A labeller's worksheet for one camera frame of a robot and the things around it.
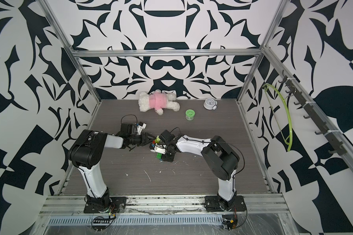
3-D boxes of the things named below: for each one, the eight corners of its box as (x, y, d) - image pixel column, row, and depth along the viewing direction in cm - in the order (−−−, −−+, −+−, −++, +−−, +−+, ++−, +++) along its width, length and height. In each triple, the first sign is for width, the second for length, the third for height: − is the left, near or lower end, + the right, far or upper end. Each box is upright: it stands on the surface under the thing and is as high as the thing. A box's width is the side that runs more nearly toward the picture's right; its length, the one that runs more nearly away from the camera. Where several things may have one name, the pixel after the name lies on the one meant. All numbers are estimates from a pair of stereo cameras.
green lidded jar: (185, 120, 109) (186, 116, 106) (185, 112, 114) (185, 108, 110) (194, 120, 109) (195, 116, 106) (193, 112, 114) (194, 108, 110)
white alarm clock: (204, 109, 115) (204, 107, 113) (202, 100, 121) (203, 98, 119) (217, 109, 115) (218, 107, 113) (215, 100, 121) (216, 98, 119)
